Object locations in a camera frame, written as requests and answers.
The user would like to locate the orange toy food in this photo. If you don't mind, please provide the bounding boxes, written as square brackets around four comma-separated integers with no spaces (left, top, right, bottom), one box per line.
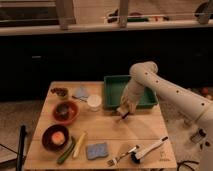
[52,131,65,145]

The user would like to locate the orange bowl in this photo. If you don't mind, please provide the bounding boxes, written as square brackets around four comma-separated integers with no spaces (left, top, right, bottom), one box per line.
[52,100,79,125]

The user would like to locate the white plastic cup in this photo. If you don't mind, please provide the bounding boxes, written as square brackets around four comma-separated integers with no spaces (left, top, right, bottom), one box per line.
[87,94,102,112]

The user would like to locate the blue cloth piece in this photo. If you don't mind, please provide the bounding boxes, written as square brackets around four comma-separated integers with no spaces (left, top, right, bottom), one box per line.
[72,86,89,101]

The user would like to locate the blue sponge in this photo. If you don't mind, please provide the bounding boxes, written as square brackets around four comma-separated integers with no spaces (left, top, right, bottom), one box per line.
[86,143,108,160]

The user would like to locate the dark toy grapes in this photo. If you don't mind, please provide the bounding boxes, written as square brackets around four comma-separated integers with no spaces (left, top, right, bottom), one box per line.
[51,88,68,99]

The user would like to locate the yellow toy vegetable stick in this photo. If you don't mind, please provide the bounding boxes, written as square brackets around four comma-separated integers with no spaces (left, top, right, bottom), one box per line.
[73,132,87,159]

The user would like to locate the dark red bowl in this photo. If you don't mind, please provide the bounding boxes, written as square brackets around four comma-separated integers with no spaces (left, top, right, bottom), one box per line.
[42,124,69,151]

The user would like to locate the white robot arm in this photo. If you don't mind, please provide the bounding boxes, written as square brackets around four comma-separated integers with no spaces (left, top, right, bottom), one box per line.
[117,61,213,135]

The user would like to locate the black stand pole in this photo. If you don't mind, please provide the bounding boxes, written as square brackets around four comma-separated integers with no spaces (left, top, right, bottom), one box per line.
[16,125,26,171]

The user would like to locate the wooden railing shelf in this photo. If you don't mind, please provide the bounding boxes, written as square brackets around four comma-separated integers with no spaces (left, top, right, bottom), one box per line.
[0,0,213,36]

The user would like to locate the white handled black brush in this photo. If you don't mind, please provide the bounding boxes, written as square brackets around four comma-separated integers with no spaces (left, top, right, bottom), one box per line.
[131,136,168,164]

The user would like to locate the green plastic tray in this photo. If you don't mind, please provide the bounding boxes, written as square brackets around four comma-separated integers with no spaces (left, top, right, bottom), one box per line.
[104,75,158,109]

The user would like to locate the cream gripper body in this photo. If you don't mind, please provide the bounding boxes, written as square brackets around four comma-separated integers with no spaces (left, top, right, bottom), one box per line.
[117,102,134,116]

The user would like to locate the green toy cucumber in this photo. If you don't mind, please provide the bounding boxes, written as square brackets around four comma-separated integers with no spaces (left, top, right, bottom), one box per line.
[57,136,76,165]

